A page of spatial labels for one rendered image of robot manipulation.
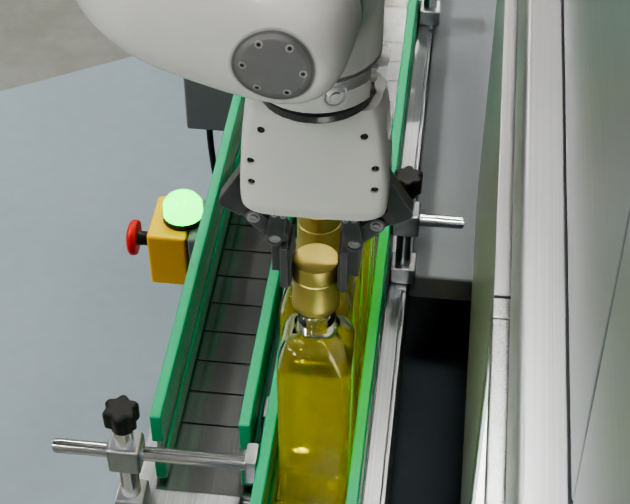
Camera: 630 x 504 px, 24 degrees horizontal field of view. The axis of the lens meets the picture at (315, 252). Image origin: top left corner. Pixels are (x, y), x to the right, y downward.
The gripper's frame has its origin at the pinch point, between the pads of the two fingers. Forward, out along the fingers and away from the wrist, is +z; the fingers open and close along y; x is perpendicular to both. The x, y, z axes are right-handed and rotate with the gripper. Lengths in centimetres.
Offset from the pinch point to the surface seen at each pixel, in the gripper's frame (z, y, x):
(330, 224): 0.8, -0.6, -4.5
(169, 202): 31, 20, -40
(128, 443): 19.0, 14.7, 3.1
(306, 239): 2.4, 1.2, -4.4
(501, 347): -15.6, -12.2, 22.5
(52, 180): 58, 44, -73
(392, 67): 28, -2, -63
